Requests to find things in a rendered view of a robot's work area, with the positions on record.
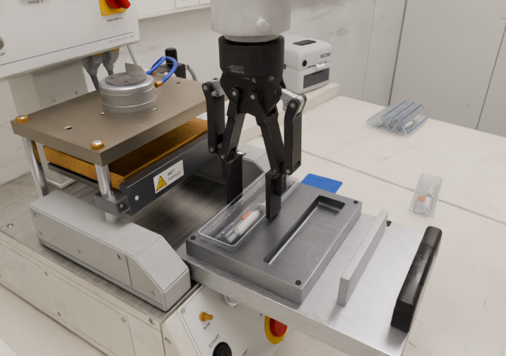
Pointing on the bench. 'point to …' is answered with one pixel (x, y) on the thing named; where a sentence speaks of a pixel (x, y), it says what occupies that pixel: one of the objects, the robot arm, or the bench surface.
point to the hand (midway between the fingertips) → (253, 188)
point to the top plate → (116, 114)
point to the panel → (227, 326)
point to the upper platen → (135, 165)
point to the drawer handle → (416, 279)
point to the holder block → (287, 243)
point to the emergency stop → (277, 327)
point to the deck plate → (215, 195)
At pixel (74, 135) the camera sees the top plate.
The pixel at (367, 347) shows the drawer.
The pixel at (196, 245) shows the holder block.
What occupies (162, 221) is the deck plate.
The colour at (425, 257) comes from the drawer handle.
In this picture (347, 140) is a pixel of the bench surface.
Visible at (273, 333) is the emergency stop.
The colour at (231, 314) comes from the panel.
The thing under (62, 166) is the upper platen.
